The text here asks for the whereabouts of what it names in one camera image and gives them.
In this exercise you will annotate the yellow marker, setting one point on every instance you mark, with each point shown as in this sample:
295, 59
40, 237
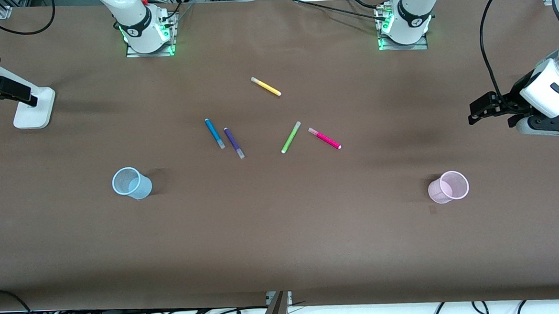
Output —
266, 86

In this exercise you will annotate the green marker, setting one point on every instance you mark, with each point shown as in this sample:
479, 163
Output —
291, 137

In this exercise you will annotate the white stand with pole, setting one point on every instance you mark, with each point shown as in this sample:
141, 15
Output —
33, 115

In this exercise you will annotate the light blue plastic cup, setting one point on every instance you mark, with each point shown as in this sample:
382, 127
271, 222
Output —
140, 188

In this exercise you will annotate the purple marker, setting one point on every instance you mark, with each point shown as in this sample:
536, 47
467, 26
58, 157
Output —
234, 142

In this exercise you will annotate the brown table cover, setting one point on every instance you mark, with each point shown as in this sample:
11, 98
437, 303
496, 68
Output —
283, 233

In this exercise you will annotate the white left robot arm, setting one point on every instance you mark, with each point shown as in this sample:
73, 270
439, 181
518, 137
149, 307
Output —
555, 82

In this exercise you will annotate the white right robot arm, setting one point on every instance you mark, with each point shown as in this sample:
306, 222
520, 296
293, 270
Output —
134, 16

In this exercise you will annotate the light pink plastic cup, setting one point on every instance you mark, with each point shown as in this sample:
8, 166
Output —
437, 192

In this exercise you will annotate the blue marker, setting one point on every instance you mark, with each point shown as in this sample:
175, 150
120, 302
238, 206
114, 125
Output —
214, 133

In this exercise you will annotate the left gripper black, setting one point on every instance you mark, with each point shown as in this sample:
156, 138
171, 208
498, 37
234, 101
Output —
510, 101

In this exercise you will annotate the pink marker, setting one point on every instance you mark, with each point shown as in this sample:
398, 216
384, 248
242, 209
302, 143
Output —
325, 138

